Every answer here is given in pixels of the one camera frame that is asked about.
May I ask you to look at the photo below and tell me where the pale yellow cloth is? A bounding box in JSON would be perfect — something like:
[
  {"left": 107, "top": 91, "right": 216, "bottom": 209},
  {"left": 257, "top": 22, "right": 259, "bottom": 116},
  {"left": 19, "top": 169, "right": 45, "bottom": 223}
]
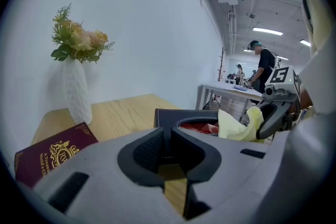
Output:
[{"left": 217, "top": 106, "right": 265, "bottom": 143}]

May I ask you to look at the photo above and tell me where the white textured vase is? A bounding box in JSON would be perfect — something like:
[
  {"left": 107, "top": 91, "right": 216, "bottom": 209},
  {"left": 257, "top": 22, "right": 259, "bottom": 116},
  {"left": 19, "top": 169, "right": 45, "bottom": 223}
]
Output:
[{"left": 62, "top": 57, "right": 93, "bottom": 125}]

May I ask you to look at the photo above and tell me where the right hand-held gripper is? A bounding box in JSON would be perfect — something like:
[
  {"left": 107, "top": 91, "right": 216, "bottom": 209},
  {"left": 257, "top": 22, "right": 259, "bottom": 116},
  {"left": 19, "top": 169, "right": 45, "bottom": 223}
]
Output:
[{"left": 255, "top": 65, "right": 303, "bottom": 140}]

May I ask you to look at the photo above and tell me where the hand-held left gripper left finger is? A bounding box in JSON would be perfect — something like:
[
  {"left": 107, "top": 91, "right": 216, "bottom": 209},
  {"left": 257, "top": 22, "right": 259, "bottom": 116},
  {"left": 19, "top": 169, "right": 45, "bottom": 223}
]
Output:
[{"left": 33, "top": 126, "right": 183, "bottom": 224}]

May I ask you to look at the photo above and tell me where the person's pale yellow top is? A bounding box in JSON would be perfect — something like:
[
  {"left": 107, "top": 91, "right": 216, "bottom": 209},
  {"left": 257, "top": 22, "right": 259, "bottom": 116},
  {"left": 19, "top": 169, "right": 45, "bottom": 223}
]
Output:
[{"left": 299, "top": 0, "right": 336, "bottom": 116}]

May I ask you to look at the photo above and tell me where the maroon book with gold print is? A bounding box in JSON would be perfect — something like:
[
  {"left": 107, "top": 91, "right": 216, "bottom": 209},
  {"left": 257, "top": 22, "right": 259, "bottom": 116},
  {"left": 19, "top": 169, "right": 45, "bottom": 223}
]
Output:
[{"left": 14, "top": 122, "right": 100, "bottom": 189}]

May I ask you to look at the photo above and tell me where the black tissue box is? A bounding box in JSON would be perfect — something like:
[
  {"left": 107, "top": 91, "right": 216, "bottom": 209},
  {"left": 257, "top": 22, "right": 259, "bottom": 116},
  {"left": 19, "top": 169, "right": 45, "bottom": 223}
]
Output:
[{"left": 154, "top": 108, "right": 220, "bottom": 137}]

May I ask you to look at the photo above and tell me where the wooden coat rack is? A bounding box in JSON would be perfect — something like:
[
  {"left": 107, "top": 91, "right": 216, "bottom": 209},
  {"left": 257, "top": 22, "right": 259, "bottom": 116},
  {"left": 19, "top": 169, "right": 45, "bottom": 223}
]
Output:
[{"left": 216, "top": 47, "right": 227, "bottom": 82}]

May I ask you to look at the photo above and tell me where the peach and yellow flower bouquet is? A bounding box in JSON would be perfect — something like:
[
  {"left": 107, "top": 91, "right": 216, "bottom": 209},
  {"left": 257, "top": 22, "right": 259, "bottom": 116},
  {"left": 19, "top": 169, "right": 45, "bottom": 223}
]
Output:
[{"left": 50, "top": 3, "right": 116, "bottom": 64}]

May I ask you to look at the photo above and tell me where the white desk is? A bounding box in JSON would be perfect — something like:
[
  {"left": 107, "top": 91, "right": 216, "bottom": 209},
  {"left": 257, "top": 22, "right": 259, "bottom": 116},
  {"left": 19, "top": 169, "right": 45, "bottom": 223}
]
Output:
[{"left": 195, "top": 80, "right": 263, "bottom": 119}]

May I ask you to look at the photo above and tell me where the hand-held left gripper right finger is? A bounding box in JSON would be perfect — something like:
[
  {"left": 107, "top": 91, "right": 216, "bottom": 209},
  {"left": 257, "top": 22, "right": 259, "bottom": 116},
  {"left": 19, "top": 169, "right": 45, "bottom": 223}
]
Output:
[{"left": 170, "top": 126, "right": 292, "bottom": 221}]

